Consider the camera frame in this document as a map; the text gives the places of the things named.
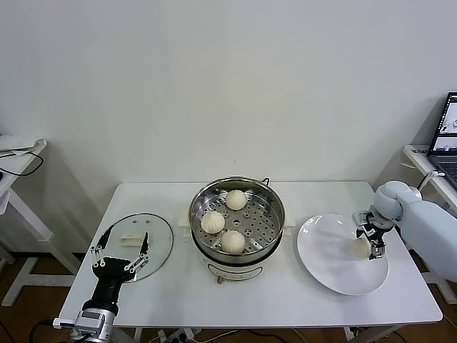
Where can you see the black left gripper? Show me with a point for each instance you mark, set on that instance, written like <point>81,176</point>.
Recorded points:
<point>109,273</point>

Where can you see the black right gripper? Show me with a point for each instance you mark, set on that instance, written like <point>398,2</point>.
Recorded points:
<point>375,234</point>

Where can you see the white steamed baozi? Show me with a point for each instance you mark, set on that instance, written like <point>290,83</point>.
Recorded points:
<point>232,242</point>
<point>235,199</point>
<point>358,248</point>
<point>213,222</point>

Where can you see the round glass pot lid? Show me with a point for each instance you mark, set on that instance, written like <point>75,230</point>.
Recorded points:
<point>157,243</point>

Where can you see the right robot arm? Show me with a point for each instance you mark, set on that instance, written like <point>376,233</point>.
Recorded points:
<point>428,221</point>

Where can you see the perforated steel steamer basket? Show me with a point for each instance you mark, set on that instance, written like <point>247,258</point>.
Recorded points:
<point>264,221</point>

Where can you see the round white plate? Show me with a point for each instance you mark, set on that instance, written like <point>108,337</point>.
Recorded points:
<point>321,257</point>

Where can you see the white laptop plug adapter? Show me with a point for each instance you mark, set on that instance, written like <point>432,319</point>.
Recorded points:
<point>435,174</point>

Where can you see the white laptop side table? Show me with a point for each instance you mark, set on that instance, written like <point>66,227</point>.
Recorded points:
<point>410,153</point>

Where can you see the wooden pot knob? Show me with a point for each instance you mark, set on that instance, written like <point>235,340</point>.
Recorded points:
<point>219,279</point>

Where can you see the white power strip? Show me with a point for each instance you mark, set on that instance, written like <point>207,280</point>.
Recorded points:
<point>176,336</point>

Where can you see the cream electric cooking pot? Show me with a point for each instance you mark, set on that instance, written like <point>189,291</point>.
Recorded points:
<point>232,268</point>

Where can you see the open grey laptop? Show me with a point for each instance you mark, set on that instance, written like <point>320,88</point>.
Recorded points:
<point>442,157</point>

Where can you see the white folded cloth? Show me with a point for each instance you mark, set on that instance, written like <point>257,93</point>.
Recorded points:
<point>18,143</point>

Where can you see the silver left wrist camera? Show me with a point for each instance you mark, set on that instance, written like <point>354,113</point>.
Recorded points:
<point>91,318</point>

